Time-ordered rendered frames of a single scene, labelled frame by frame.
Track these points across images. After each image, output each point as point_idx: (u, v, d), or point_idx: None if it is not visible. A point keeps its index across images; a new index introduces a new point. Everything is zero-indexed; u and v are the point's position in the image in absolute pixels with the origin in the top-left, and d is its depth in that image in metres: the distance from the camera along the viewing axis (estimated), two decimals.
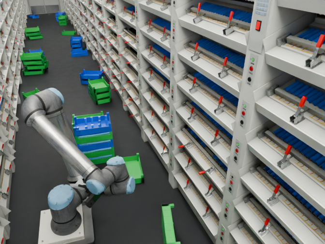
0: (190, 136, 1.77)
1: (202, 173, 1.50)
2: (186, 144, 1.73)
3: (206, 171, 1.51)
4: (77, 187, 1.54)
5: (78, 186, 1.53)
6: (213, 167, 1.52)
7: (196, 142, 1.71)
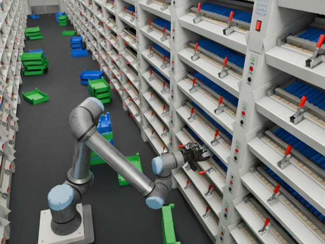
0: (190, 136, 1.77)
1: (202, 173, 1.50)
2: (186, 144, 1.73)
3: (206, 171, 1.51)
4: (204, 151, 1.61)
5: None
6: (213, 167, 1.52)
7: (196, 142, 1.71)
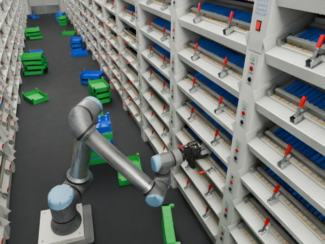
0: (190, 136, 1.77)
1: (202, 173, 1.50)
2: (186, 144, 1.73)
3: (206, 171, 1.51)
4: (202, 149, 1.62)
5: None
6: (213, 167, 1.52)
7: (196, 142, 1.71)
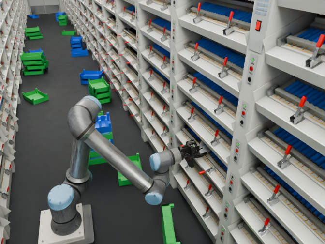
0: (190, 136, 1.77)
1: (202, 173, 1.50)
2: None
3: (206, 171, 1.51)
4: (201, 148, 1.64)
5: None
6: (213, 167, 1.52)
7: (196, 142, 1.71)
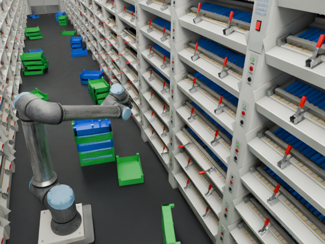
0: (190, 136, 1.77)
1: (202, 173, 1.50)
2: (186, 144, 1.73)
3: (206, 171, 1.51)
4: None
5: (133, 102, 2.19)
6: (213, 167, 1.52)
7: (196, 142, 1.71)
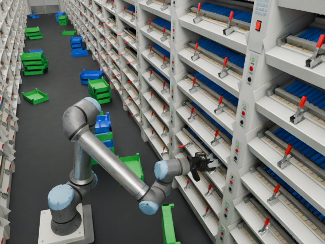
0: (190, 136, 1.77)
1: (206, 165, 1.48)
2: (186, 144, 1.73)
3: None
4: (208, 161, 1.53)
5: None
6: None
7: (197, 142, 1.71)
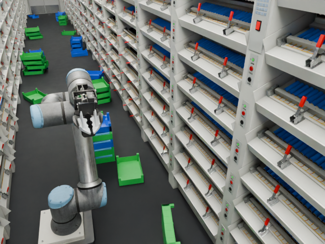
0: (192, 135, 1.77)
1: (213, 162, 1.49)
2: (189, 142, 1.73)
3: (212, 165, 1.51)
4: None
5: (100, 126, 0.83)
6: (213, 167, 1.52)
7: (199, 141, 1.71)
